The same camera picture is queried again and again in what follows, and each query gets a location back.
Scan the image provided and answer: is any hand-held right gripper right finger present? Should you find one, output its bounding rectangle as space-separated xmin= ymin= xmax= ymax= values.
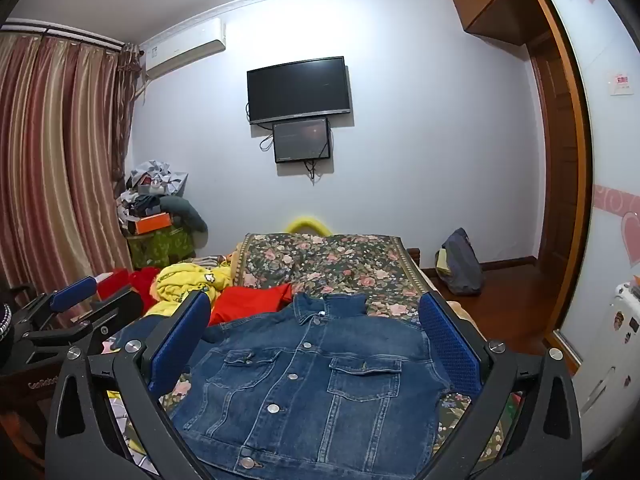
xmin=419 ymin=292 xmax=583 ymax=480

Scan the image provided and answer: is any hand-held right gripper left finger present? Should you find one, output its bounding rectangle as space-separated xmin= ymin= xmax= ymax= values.
xmin=45 ymin=290 xmax=213 ymax=480

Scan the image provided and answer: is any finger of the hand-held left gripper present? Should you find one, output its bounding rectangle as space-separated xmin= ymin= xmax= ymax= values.
xmin=29 ymin=285 xmax=146 ymax=357
xmin=12 ymin=276 xmax=98 ymax=333

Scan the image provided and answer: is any blue denim jacket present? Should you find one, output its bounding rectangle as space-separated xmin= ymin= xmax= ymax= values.
xmin=170 ymin=292 xmax=458 ymax=480

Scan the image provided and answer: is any yellow fleece blanket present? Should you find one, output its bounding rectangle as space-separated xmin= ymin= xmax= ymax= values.
xmin=145 ymin=262 xmax=233 ymax=318

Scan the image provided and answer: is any green patterned cloth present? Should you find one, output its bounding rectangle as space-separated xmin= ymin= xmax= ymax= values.
xmin=126 ymin=225 xmax=196 ymax=268

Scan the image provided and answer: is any striped cloth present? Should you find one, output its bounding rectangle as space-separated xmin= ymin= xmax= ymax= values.
xmin=192 ymin=255 xmax=236 ymax=269

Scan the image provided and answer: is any grey bag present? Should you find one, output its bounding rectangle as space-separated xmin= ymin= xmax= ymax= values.
xmin=434 ymin=227 xmax=485 ymax=296

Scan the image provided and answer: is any beige plush blanket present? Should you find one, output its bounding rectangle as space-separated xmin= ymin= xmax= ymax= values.
xmin=220 ymin=242 xmax=247 ymax=281

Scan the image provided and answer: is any orange box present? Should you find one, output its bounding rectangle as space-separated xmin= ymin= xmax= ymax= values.
xmin=135 ymin=212 xmax=173 ymax=235

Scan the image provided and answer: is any pile of clutter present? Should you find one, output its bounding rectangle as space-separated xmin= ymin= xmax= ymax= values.
xmin=116 ymin=160 xmax=190 ymax=236

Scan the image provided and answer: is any striped pink curtain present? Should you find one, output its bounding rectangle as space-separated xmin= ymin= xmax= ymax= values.
xmin=0 ymin=30 xmax=143 ymax=311

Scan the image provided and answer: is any floral bedspread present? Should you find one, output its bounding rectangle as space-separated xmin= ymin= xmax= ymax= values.
xmin=100 ymin=232 xmax=506 ymax=480

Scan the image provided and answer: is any white appliance with stickers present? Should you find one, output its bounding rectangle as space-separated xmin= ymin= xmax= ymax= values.
xmin=607 ymin=275 xmax=640 ymax=346

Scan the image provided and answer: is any small black monitor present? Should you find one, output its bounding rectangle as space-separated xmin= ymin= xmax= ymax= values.
xmin=272 ymin=117 xmax=332 ymax=164

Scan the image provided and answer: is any white air conditioner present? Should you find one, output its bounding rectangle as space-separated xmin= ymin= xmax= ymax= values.
xmin=142 ymin=17 xmax=227 ymax=81

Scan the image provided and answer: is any yellow ring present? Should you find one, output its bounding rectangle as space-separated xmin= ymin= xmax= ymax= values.
xmin=286 ymin=215 xmax=332 ymax=236

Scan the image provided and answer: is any wooden door frame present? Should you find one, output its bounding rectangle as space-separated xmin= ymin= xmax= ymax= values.
xmin=520 ymin=0 xmax=596 ymax=376

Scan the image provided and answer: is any white curtain rail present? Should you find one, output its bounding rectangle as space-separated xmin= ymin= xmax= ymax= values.
xmin=0 ymin=19 xmax=123 ymax=52

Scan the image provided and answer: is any black wall television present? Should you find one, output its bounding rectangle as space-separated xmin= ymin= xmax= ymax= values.
xmin=246 ymin=56 xmax=353 ymax=126

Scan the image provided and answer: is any red and white wall sticker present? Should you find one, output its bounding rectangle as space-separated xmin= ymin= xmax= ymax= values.
xmin=607 ymin=71 xmax=632 ymax=96

